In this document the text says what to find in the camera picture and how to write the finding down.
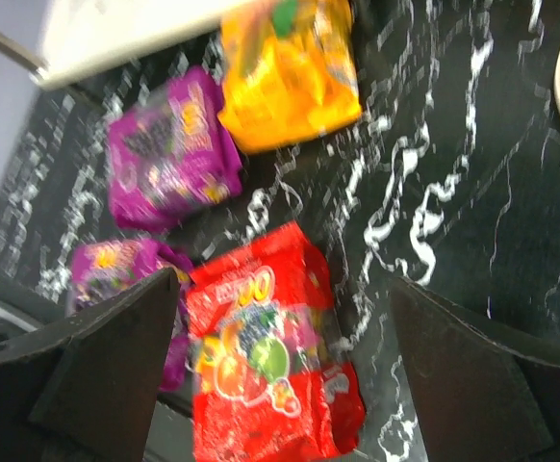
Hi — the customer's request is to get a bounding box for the white two-tier shelf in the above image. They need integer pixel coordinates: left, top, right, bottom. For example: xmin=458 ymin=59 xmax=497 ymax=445
xmin=0 ymin=0 xmax=271 ymax=92

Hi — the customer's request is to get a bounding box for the purple candy bag lower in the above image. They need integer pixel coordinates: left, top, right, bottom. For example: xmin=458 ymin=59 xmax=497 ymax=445
xmin=65 ymin=238 xmax=193 ymax=392

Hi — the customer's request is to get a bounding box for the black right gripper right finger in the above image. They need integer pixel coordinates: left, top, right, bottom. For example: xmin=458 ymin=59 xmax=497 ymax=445
xmin=390 ymin=277 xmax=560 ymax=461

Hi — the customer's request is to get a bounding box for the purple candy bag upper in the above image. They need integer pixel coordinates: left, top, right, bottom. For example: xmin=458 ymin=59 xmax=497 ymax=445
xmin=107 ymin=66 xmax=242 ymax=232

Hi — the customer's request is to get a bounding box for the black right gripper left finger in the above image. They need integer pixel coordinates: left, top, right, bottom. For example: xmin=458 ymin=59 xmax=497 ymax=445
xmin=0 ymin=269 xmax=180 ymax=461

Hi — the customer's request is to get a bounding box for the yellow mango candy bag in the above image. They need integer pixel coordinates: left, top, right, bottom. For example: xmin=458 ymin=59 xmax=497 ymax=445
xmin=218 ymin=1 xmax=362 ymax=154

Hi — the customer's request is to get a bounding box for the purple candy bag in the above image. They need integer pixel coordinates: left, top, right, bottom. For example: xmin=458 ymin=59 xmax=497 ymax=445
xmin=65 ymin=238 xmax=193 ymax=392
xmin=107 ymin=66 xmax=242 ymax=232

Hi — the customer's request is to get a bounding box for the small red candy bag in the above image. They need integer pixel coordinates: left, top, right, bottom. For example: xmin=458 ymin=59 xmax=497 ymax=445
xmin=187 ymin=222 xmax=366 ymax=461

